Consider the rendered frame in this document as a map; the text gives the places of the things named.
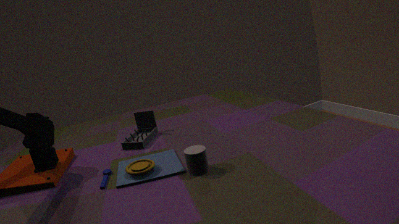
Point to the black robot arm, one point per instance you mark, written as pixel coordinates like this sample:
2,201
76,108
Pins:
39,137

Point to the dark grey cylinder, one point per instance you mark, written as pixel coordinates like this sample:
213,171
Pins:
197,160

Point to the dark grey dish rack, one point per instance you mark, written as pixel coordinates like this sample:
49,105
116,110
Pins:
147,130

